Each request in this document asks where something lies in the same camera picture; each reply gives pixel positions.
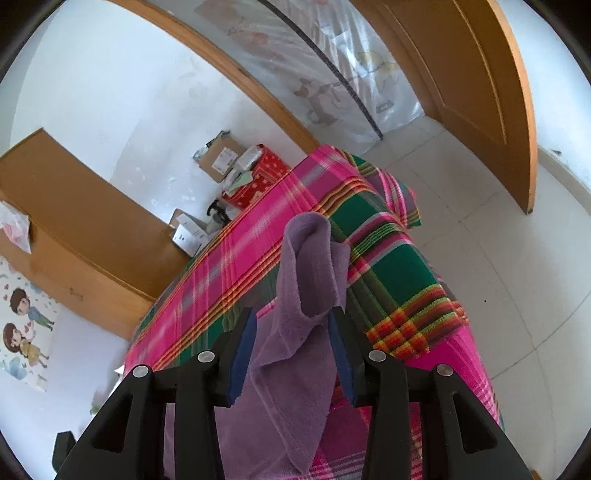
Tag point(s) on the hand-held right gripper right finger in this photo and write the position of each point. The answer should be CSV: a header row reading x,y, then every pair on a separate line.
x,y
341,360

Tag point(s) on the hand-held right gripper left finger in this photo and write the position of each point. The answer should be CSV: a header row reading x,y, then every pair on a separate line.
x,y
242,360

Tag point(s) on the purple fleece blanket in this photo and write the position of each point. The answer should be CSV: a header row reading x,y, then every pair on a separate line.
x,y
286,369

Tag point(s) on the pink plaid bed sheet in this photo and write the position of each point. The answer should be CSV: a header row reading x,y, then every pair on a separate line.
x,y
392,277

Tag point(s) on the open white box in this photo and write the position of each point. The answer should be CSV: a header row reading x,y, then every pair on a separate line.
x,y
187,235

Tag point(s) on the red gift box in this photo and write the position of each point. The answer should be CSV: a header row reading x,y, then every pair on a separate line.
x,y
263,177

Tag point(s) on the brown cardboard box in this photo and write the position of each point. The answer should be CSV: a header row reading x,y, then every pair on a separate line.
x,y
221,159

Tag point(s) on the wooden wardrobe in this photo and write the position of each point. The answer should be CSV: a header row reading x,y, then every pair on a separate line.
x,y
69,221

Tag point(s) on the white plastic bag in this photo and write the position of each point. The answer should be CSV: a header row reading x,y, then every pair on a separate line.
x,y
14,228

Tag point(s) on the black curtain strip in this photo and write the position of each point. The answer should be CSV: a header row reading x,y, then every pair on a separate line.
x,y
337,76

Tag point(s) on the clear printed plastic door curtain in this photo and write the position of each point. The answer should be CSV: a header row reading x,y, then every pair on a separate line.
x,y
300,55

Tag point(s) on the wooden door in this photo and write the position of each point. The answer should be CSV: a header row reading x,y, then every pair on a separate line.
x,y
461,69

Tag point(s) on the cartoon wall sticker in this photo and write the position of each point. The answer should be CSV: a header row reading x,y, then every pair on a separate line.
x,y
23,332

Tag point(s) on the wooden door frame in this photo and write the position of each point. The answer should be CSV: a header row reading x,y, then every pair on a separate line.
x,y
240,76

